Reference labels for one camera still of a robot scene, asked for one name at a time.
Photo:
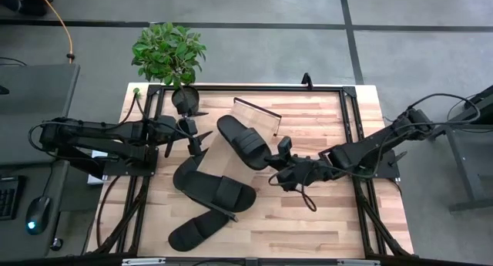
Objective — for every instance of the dark metal stand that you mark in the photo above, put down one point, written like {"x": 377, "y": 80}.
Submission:
{"x": 481, "y": 162}

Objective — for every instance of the wooden shelf black metal frame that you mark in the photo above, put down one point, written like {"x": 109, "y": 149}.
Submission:
{"x": 221, "y": 162}

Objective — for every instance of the silver metal bracket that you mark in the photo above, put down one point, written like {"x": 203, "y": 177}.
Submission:
{"x": 142, "y": 261}
{"x": 358, "y": 263}

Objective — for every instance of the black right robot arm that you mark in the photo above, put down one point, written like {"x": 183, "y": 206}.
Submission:
{"x": 369, "y": 146}

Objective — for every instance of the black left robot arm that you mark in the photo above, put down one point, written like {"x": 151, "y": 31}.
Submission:
{"x": 96, "y": 131}

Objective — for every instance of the person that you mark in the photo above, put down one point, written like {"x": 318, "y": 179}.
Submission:
{"x": 32, "y": 5}

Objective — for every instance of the grey desk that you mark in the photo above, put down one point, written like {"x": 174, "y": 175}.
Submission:
{"x": 34, "y": 115}

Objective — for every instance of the black round knob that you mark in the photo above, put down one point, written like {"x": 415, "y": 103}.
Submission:
{"x": 57, "y": 244}

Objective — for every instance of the green potted plant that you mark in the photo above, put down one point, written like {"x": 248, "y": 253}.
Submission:
{"x": 165, "y": 50}

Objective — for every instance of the white box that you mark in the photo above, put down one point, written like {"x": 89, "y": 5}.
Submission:
{"x": 93, "y": 180}

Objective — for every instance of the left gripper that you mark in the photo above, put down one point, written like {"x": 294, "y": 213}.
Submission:
{"x": 169, "y": 129}

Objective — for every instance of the black clamp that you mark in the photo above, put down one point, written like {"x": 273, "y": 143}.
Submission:
{"x": 307, "y": 81}

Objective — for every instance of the black rubber slide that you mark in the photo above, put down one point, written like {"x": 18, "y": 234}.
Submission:
{"x": 192, "y": 233}
{"x": 231, "y": 192}
{"x": 239, "y": 137}
{"x": 183, "y": 173}

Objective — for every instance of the black computer mouse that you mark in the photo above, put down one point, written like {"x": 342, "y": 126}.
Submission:
{"x": 38, "y": 214}

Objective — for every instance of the black keyboard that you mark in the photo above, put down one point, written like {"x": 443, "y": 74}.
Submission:
{"x": 9, "y": 198}

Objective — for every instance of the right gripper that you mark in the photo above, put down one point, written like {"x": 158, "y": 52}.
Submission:
{"x": 308, "y": 169}

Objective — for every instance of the black aluminium table frame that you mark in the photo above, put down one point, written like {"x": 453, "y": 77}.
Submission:
{"x": 154, "y": 90}

